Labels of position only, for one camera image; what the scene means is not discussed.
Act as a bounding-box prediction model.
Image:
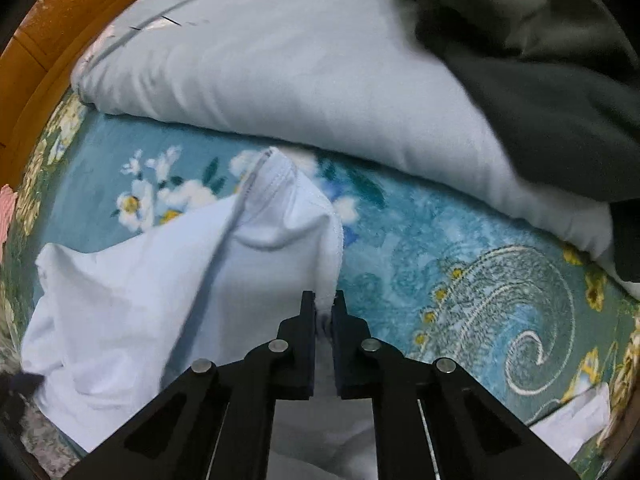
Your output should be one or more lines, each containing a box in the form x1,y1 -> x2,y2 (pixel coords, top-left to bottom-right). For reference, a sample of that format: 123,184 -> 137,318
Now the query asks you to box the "light blue long-sleeve shirt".
19,146 -> 378,480

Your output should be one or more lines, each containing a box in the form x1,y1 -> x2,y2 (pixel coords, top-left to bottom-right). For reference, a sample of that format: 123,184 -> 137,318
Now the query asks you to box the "teal floral bed blanket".
1,93 -> 639,479

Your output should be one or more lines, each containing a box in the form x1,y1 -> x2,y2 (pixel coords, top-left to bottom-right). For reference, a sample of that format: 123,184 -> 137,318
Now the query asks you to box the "grey floral quilt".
72,0 -> 639,294

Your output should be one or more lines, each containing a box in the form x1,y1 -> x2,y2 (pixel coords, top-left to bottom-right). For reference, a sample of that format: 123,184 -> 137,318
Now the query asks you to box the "dark grey garment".
414,0 -> 639,282

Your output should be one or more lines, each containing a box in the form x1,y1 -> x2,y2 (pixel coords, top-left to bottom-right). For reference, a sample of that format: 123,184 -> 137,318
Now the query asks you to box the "orange wooden bed frame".
1,0 -> 136,188

